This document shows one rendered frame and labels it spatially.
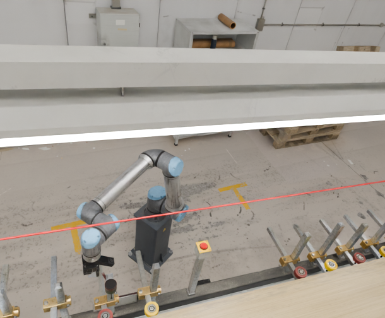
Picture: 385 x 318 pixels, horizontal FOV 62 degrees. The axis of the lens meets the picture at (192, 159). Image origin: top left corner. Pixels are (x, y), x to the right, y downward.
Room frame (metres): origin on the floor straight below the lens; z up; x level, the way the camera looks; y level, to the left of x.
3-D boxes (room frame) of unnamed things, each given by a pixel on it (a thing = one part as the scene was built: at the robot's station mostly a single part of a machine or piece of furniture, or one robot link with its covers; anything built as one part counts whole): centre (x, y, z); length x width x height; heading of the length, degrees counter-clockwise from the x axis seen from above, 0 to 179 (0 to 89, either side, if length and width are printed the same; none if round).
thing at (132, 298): (0.90, 0.29, 0.75); 0.26 x 0.01 x 0.10; 115
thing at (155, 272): (0.97, 0.08, 0.89); 0.04 x 0.04 x 0.48; 25
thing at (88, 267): (0.90, 0.42, 1.15); 0.09 x 0.08 x 0.12; 115
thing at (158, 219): (1.75, 0.22, 0.65); 0.19 x 0.19 x 0.10
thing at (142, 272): (1.01, 0.15, 0.84); 0.44 x 0.03 x 0.04; 25
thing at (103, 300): (0.85, 0.33, 0.85); 0.14 x 0.06 x 0.05; 115
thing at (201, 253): (1.07, -0.15, 1.18); 0.07 x 0.07 x 0.08; 25
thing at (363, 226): (1.59, -1.28, 0.87); 0.04 x 0.04 x 0.48; 25
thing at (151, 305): (0.83, 0.07, 0.85); 0.08 x 0.08 x 0.11
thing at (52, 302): (0.75, 0.56, 0.95); 0.14 x 0.06 x 0.05; 115
